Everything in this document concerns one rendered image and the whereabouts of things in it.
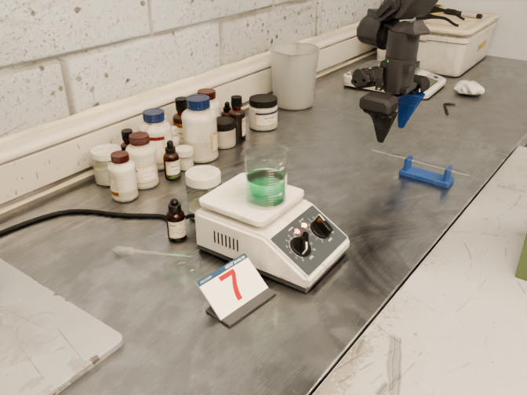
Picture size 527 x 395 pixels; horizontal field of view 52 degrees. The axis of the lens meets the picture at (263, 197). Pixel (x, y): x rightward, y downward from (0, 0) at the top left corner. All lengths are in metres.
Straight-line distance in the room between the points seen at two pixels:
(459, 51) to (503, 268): 1.02
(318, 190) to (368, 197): 0.09
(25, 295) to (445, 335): 0.55
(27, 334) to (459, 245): 0.63
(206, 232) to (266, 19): 0.84
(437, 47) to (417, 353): 1.25
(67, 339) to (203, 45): 0.83
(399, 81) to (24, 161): 0.68
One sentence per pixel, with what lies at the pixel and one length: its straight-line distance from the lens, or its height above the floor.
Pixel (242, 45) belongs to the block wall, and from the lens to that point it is 1.46.
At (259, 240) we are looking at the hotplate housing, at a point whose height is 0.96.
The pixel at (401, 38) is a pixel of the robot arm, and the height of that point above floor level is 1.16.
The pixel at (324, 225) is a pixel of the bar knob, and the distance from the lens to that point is 0.79.
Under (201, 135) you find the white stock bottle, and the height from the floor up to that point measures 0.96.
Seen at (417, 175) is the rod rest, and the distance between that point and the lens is 1.09.
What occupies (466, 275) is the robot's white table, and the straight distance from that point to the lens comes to 0.84.
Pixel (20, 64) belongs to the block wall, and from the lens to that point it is 1.05.
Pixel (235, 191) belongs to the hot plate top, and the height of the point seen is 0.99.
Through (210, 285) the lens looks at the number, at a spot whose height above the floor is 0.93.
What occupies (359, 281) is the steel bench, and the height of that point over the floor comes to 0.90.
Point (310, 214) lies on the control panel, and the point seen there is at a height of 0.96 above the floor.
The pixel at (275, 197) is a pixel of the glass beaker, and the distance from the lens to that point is 0.76.
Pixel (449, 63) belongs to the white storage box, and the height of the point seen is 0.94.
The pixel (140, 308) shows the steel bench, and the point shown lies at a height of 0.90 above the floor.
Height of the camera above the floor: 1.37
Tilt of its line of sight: 28 degrees down
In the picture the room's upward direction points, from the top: straight up
